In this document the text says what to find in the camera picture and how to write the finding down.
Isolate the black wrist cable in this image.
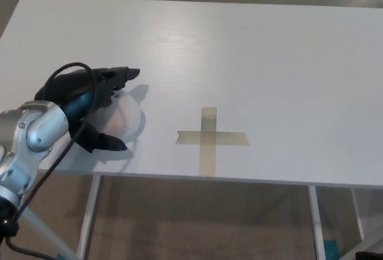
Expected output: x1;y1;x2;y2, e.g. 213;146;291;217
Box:
4;62;98;260

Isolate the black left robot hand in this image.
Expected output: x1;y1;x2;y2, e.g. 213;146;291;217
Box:
34;66;141;154

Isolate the thin white table leg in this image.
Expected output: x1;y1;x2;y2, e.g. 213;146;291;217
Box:
351;188;367;241

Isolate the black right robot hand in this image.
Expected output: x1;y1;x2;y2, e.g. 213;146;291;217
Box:
355;250;383;260

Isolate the short beige tape strip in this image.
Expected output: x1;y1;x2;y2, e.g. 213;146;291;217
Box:
175;130;251;147

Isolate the teal floor object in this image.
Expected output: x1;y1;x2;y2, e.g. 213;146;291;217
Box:
324;237;339;260

